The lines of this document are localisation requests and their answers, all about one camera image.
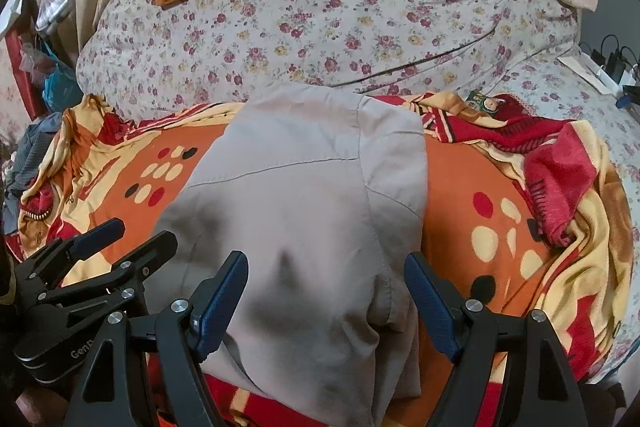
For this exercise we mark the white power strip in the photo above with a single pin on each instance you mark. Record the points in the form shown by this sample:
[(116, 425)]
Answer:
[(597, 79)]

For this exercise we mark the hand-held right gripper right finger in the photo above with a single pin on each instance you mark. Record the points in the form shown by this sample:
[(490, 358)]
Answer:
[(432, 307)]

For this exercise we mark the small green packet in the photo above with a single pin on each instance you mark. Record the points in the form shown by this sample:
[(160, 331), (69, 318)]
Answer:
[(482, 102)]

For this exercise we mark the blue plastic bag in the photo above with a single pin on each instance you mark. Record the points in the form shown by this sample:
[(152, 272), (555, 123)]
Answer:
[(60, 87)]

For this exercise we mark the black charger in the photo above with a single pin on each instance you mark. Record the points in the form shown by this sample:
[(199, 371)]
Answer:
[(616, 69)]

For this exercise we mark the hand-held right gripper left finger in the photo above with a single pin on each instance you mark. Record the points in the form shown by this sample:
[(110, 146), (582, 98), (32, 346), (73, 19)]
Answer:
[(220, 307)]

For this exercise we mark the red wooden frame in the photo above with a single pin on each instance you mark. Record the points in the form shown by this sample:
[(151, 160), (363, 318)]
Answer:
[(22, 72)]

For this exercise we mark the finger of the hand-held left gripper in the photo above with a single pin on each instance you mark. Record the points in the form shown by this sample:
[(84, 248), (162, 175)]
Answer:
[(100, 234), (150, 249)]

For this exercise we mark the orange red printed blanket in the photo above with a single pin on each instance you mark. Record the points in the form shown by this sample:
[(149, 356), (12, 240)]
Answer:
[(460, 177)]

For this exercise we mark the white plastic bag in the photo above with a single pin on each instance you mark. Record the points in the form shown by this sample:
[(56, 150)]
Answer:
[(52, 7)]

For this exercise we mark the beige jacket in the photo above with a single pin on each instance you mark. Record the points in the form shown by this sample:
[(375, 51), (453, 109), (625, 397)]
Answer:
[(300, 207)]

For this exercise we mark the floral quilt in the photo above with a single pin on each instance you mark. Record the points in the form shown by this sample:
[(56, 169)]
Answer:
[(375, 7)]

